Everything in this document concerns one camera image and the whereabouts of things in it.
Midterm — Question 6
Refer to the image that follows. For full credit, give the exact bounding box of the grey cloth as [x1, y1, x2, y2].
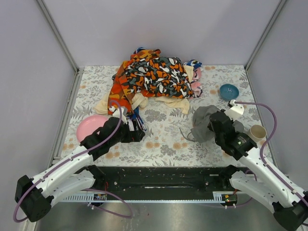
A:
[183, 105, 244, 144]

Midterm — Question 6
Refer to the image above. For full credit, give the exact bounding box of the black orange white patterned cloth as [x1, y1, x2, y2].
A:
[125, 57, 193, 99]

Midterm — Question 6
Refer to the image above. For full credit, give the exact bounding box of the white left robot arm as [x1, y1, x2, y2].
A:
[13, 117, 145, 223]

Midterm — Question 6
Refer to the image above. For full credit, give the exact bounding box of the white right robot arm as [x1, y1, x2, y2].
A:
[209, 111, 308, 231]

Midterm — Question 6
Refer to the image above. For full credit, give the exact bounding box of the blue white patterned cloth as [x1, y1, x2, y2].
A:
[126, 107, 147, 131]

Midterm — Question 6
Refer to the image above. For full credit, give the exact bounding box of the orange red camouflage cloth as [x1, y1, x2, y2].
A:
[107, 49, 162, 115]

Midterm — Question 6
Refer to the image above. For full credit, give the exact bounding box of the cream beige cloth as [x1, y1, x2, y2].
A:
[93, 92, 190, 115]

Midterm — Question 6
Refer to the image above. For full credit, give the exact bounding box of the pink white cloth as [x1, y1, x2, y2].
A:
[185, 66, 203, 98]

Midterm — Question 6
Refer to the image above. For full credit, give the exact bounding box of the blue white cloth behind pile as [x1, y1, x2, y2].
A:
[184, 59, 202, 70]

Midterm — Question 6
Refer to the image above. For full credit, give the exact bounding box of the beige cup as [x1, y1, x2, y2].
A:
[247, 125, 267, 142]

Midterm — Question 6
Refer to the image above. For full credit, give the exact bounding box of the pink plate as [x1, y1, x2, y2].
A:
[76, 115, 108, 142]

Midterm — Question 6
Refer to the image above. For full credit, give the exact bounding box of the floral patterned table mat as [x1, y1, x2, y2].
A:
[59, 65, 261, 167]

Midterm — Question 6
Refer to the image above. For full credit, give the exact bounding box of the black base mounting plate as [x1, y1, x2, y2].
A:
[87, 166, 236, 202]

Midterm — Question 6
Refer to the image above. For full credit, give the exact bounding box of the blue bowl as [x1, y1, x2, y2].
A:
[219, 84, 239, 101]

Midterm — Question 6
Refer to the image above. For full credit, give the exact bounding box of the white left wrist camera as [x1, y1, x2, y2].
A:
[108, 106, 128, 124]

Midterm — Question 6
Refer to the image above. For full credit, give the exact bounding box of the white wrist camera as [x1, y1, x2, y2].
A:
[224, 100, 244, 121]
[108, 106, 128, 124]

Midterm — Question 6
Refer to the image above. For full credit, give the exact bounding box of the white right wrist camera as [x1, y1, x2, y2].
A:
[224, 100, 244, 121]

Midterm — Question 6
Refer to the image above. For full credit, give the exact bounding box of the white slotted cable duct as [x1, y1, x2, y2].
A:
[62, 192, 107, 203]

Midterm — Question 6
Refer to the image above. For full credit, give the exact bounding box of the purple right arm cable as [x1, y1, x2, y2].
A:
[226, 101, 308, 209]

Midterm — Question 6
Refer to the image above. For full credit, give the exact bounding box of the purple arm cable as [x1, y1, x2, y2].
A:
[226, 101, 308, 209]
[12, 100, 134, 223]

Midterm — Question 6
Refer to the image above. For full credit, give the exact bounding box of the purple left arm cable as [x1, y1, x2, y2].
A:
[12, 100, 134, 223]

